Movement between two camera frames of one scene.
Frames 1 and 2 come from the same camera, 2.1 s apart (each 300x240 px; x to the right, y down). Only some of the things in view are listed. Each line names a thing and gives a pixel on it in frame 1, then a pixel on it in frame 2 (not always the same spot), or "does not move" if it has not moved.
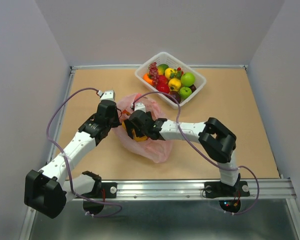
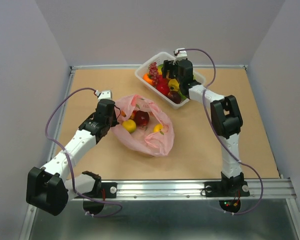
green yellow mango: [161, 69] does not move
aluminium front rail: [271, 189] does not move
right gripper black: [129, 126] to [168, 65]
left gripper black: [117, 122] does not move
